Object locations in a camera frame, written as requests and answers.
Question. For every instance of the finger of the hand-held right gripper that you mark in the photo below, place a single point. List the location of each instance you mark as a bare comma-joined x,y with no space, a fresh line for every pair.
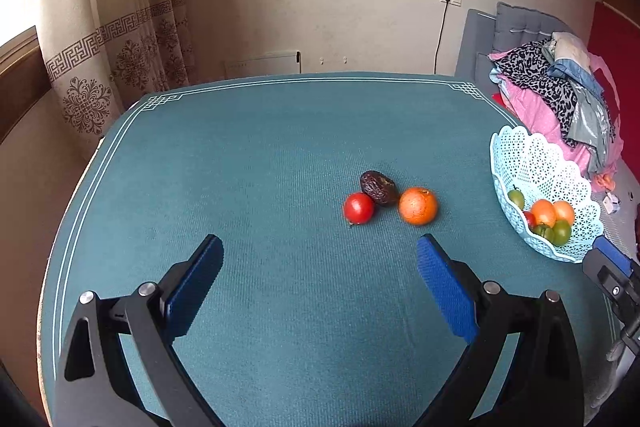
616,254
600,272

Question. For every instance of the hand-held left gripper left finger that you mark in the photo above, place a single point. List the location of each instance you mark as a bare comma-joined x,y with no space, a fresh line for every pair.
192,292

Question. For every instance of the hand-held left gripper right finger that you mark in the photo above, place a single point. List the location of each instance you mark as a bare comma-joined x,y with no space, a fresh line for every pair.
445,292

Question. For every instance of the green tomato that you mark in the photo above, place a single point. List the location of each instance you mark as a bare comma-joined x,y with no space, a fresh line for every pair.
542,233
515,198
561,233

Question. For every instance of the smooth orange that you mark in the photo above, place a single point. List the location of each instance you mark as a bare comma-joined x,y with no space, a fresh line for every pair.
565,212

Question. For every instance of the rough-skinned orange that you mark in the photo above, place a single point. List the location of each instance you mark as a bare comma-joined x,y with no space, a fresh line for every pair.
543,213

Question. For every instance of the red tomato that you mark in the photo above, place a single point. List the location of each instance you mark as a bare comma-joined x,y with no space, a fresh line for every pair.
529,219
358,208

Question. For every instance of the small tangerine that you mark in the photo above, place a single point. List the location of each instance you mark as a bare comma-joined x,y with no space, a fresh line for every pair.
418,206

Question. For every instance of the light blue plastic basket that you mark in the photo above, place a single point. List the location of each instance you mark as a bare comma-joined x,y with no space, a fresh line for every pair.
540,167

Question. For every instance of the dark wrinkled avocado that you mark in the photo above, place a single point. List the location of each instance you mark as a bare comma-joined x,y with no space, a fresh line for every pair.
378,188

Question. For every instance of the small white box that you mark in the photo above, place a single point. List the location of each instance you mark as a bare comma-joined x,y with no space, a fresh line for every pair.
610,203

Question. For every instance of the shiny grey cloth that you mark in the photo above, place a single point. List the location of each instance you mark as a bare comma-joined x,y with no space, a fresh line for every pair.
590,119

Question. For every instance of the pile of clothes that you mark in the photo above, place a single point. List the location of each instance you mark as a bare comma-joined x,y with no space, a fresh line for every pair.
530,109

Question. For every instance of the pale blue cloth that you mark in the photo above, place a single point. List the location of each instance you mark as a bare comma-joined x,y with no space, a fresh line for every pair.
577,76

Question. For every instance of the white cloth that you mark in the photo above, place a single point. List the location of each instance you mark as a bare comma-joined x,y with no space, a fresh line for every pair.
570,47

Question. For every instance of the grey padded headboard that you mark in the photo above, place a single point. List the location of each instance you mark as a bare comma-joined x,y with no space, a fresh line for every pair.
520,27

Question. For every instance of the beige patterned curtain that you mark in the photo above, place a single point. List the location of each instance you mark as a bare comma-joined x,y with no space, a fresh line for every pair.
120,32

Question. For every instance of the red wall panel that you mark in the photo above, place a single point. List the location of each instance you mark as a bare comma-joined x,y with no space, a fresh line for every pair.
620,52

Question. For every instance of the white wall radiator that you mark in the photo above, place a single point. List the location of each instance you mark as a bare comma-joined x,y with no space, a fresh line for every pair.
262,63

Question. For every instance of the window with brown frame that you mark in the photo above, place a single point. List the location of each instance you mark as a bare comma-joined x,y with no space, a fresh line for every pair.
20,77

